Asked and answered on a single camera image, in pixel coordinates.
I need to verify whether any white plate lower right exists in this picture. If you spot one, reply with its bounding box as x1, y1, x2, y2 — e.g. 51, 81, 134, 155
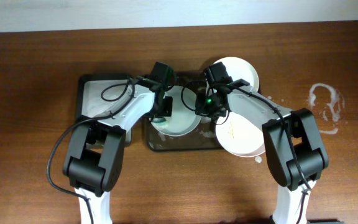
215, 112, 265, 157

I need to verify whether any cream plate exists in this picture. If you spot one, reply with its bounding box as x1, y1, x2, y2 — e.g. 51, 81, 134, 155
214, 57, 260, 93

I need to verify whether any green yellow sponge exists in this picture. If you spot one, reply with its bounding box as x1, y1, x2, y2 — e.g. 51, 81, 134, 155
151, 117, 167, 126

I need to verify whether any black soapy water tray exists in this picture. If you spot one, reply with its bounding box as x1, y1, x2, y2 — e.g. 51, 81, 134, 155
69, 73, 132, 149

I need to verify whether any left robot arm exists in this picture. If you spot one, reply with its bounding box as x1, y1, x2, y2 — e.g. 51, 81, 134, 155
63, 74, 172, 223

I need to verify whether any dark brown serving tray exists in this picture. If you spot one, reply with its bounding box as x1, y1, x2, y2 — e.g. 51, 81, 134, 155
142, 71, 223, 152

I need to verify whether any pale blue plate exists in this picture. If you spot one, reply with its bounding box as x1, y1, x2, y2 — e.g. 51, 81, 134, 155
151, 86, 201, 136

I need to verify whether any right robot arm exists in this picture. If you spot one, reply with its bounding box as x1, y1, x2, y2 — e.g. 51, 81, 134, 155
195, 80, 329, 223

